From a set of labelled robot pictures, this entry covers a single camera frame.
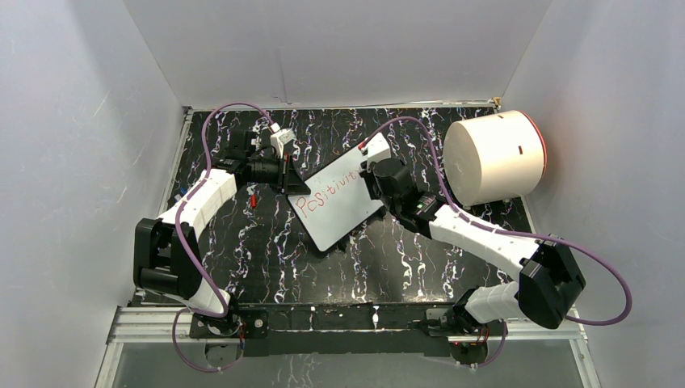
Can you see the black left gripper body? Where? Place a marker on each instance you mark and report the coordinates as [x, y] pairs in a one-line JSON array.
[[273, 173]]

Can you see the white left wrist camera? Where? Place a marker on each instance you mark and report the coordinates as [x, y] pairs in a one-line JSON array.
[[279, 138]]

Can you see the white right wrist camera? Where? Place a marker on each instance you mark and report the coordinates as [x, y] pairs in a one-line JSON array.
[[374, 150]]

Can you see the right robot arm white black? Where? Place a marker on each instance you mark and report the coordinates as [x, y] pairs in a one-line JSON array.
[[545, 280]]

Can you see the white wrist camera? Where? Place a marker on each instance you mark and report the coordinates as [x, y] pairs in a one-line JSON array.
[[279, 138], [374, 150]]

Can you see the small white whiteboard black frame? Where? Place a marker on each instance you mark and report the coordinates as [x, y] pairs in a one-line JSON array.
[[339, 201]]

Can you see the white cylindrical drum red rim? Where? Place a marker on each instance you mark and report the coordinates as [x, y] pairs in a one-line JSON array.
[[495, 157]]

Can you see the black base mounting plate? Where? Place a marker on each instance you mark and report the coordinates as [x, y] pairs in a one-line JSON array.
[[340, 329]]

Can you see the aluminium front frame rail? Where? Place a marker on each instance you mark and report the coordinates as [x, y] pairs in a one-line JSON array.
[[153, 347]]

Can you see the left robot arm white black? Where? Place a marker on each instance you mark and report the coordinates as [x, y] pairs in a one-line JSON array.
[[166, 249]]

